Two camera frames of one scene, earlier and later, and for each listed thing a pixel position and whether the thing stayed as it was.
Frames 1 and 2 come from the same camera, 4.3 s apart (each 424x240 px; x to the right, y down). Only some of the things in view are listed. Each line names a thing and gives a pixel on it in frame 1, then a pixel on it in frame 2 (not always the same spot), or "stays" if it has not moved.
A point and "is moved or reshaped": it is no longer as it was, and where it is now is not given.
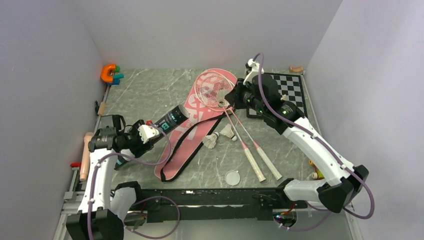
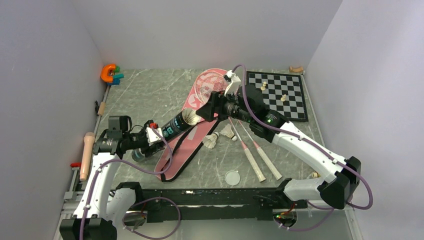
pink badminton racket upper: [213, 86] stays
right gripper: [234, 97] → [215, 104]
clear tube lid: [232, 177] stays
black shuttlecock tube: [167, 121] is moved or reshaped
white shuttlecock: [228, 132] stays
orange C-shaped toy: [104, 73] stays
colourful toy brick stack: [317, 174] stays
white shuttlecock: [210, 141] stays
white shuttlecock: [222, 101] is moved or reshaped
